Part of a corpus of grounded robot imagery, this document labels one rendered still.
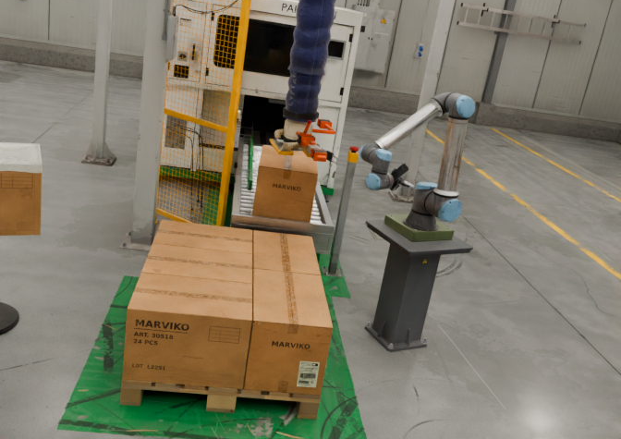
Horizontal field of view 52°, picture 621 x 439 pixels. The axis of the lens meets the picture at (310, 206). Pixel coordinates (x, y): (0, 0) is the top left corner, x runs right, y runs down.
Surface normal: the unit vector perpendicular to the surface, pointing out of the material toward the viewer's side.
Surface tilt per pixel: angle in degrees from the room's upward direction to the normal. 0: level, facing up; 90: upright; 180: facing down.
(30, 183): 90
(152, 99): 88
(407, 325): 90
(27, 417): 0
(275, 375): 90
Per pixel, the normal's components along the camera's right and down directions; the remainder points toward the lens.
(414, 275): 0.45, 0.35
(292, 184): 0.02, 0.33
